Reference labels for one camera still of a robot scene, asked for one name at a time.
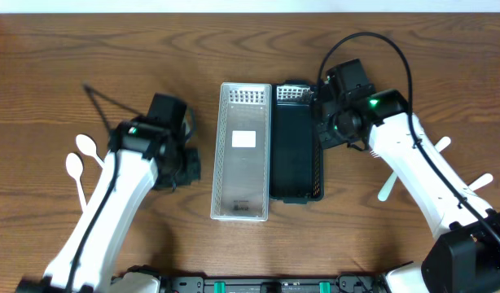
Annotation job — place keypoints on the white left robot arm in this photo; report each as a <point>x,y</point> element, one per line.
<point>142,157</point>

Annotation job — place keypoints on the white label sticker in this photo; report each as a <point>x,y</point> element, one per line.
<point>244,139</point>

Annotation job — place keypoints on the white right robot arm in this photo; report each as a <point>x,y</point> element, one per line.
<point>466,229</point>

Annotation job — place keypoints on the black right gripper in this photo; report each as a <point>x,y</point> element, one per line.
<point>321,112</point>

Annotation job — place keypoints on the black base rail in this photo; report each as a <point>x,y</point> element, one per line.
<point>250,285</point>

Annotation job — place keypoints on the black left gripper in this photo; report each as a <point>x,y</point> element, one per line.
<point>189,168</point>

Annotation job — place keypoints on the black plastic perforated basket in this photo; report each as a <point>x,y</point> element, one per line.
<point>296,160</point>

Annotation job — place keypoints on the clear plastic perforated basket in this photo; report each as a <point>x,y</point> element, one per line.
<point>241,176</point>

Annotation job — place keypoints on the white plastic fork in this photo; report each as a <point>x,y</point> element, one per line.
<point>481,181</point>
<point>442,143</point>

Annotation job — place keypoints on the pale green plastic fork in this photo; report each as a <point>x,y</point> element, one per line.
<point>386,189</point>

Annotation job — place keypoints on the white plastic spoon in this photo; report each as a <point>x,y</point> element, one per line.
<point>87,146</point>
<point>74,168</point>

